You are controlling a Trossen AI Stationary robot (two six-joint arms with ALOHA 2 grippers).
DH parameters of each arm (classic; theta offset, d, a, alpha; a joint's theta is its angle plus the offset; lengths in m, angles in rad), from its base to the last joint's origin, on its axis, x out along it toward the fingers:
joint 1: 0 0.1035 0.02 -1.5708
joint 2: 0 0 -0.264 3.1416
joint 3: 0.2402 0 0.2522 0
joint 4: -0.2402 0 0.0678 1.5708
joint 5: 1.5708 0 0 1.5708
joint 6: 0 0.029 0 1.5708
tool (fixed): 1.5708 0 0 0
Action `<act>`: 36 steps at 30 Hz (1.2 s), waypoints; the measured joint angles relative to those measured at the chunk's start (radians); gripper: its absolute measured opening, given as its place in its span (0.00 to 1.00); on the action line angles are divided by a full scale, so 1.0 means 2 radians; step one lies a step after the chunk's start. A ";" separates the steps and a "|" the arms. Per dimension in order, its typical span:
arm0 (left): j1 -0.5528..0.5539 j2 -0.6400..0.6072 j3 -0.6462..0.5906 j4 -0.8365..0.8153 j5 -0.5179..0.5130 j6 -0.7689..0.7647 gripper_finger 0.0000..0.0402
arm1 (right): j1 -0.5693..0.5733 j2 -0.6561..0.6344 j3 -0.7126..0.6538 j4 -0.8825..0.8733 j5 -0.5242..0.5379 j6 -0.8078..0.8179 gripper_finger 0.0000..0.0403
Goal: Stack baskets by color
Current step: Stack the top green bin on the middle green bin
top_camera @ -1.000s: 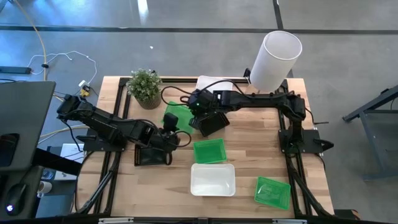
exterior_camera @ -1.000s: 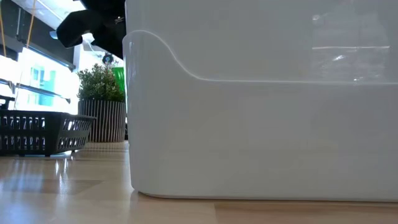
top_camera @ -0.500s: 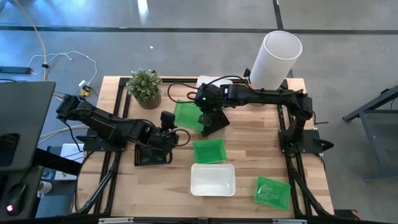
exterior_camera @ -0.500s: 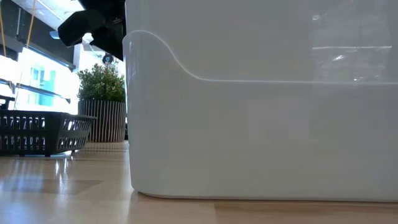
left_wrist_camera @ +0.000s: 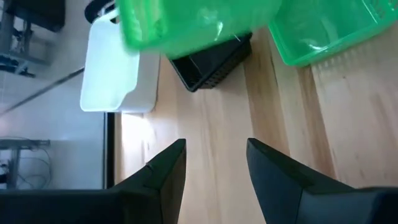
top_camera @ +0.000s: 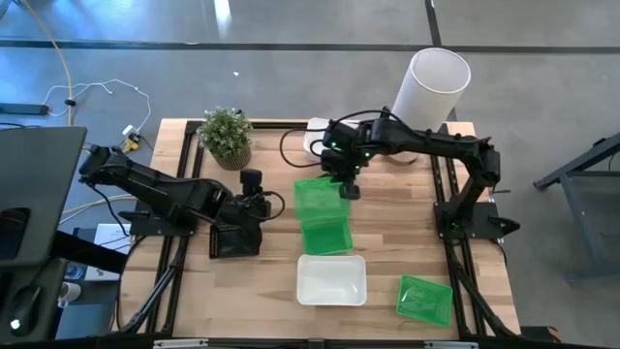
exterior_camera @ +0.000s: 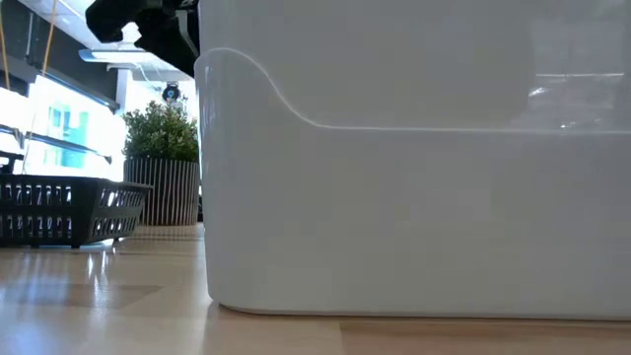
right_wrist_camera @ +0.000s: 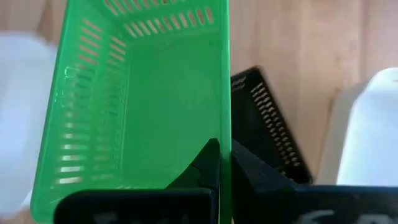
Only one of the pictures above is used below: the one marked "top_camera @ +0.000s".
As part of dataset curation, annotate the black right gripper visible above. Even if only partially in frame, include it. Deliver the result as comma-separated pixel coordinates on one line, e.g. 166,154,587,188
320,144,372,202

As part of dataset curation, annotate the green perforated plastic basket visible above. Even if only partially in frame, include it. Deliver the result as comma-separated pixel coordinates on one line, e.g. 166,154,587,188
293,176,352,222
299,215,355,257
395,273,454,329

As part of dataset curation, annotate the black perforated plastic basket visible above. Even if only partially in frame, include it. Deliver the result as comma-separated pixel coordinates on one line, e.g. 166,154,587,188
208,220,264,260

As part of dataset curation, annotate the white plastic basket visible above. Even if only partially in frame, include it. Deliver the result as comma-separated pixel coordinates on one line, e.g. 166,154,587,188
302,116,335,164
295,253,368,307

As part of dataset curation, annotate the green plant in ribbed pot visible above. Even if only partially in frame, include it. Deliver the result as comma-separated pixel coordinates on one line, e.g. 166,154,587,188
195,106,254,172

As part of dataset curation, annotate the tall white cylinder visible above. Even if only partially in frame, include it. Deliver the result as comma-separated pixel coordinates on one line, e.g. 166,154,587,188
389,47,473,135

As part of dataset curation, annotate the white paper box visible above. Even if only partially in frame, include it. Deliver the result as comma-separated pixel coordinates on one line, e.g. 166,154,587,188
84,222,135,282

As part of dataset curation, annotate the black diagonal bar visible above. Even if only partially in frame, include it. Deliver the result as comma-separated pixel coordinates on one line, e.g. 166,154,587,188
50,230,128,275

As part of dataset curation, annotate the white cup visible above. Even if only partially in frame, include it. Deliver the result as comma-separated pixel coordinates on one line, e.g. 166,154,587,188
57,281,82,307

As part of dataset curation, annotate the dark grey monitor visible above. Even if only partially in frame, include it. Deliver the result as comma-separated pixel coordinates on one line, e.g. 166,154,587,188
0,125,88,269

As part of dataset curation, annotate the grey metal rack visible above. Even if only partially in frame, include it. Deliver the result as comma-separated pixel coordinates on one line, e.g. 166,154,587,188
532,131,620,283

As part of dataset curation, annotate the black computer mouse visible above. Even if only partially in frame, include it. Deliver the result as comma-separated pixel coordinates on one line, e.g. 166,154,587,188
7,285,43,336

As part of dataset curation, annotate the black power strip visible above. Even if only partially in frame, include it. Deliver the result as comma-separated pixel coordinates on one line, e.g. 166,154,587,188
0,102,50,117

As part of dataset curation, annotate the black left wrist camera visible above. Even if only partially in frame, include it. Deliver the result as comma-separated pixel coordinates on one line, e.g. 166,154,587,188
239,168,264,196

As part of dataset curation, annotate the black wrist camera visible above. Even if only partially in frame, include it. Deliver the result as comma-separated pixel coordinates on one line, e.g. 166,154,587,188
323,120,362,152
239,168,264,196

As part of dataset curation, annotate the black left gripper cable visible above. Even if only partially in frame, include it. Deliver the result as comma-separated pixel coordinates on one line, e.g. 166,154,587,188
261,190,287,223

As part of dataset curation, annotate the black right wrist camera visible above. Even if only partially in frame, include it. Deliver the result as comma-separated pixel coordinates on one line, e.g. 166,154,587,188
323,120,362,152

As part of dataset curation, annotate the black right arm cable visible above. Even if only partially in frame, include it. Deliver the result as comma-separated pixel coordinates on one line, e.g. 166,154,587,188
279,126,335,170

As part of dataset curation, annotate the black aluminium table frame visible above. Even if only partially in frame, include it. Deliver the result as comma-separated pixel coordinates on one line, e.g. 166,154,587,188
115,118,522,340

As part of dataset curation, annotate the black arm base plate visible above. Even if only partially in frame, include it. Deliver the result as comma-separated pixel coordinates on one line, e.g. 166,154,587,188
434,200,521,240
118,207,198,238

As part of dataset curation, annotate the silver metal bracket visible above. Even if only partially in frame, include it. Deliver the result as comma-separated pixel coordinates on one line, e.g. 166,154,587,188
423,340,481,349
152,338,210,349

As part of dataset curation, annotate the white floor cable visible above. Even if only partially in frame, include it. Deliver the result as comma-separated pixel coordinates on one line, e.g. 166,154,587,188
42,79,153,140

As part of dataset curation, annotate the yellow cable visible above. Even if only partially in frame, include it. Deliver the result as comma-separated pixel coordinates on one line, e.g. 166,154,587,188
18,0,75,128

